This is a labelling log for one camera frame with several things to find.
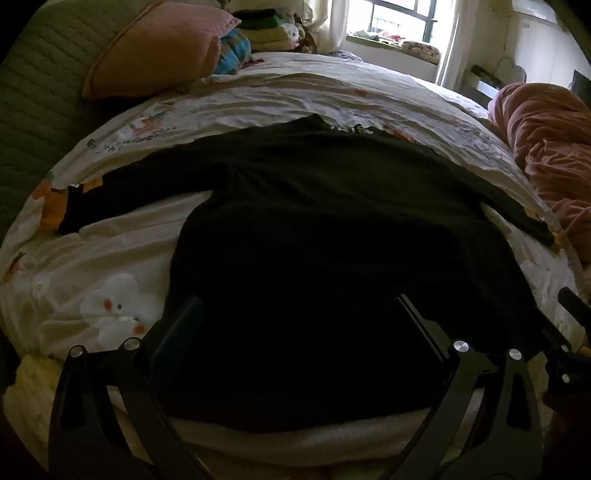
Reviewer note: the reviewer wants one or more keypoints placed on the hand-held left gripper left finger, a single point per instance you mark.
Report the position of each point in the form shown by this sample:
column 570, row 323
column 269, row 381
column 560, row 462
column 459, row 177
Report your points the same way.
column 180, row 327

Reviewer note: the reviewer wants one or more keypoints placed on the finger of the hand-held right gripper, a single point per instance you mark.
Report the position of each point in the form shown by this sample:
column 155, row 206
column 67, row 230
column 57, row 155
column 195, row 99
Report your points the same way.
column 575, row 302
column 554, row 332

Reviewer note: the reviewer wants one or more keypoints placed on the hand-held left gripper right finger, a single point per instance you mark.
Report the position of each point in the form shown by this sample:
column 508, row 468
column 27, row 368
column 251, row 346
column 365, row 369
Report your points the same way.
column 418, row 323

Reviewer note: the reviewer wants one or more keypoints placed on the black long-sleeved shirt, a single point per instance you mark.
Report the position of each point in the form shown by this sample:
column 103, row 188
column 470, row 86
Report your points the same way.
column 300, row 230

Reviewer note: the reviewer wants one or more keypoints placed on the pile of folded clothes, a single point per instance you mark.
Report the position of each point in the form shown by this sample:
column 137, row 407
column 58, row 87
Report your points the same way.
column 272, row 32

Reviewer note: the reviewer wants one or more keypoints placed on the pink duvet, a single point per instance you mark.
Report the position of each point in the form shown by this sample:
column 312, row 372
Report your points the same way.
column 549, row 138

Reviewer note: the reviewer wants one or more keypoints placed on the white bedside furniture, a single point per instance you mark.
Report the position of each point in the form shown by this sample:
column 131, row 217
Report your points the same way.
column 482, row 83

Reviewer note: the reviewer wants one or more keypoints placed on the white printed bed sheet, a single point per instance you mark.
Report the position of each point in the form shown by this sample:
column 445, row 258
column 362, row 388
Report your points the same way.
column 277, row 101

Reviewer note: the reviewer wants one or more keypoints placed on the white wardrobe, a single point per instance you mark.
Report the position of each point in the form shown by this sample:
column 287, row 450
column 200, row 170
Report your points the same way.
column 549, row 41

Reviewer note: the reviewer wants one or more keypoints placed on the green quilted headboard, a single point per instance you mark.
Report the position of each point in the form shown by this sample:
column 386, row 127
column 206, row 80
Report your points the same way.
column 41, row 92

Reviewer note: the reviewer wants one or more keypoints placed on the floral blanket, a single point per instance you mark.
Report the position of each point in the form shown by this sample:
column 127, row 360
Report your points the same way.
column 420, row 48

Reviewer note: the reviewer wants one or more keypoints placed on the grey blue cloth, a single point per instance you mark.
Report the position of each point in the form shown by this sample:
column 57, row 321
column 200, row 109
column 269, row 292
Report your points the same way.
column 345, row 55

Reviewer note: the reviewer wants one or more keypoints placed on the pink pillow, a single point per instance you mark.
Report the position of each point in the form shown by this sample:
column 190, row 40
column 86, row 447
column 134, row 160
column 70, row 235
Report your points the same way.
column 157, row 50

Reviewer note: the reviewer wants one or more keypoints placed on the blue striped pillow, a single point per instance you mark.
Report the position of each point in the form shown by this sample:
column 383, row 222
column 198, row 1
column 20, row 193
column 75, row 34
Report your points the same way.
column 233, row 53

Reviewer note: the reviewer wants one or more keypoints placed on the cream curtain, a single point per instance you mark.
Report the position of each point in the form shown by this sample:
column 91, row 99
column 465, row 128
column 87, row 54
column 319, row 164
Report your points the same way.
column 325, row 23
column 455, row 41

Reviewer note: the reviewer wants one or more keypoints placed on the dark framed window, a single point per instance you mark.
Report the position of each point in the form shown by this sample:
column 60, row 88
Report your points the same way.
column 397, row 16

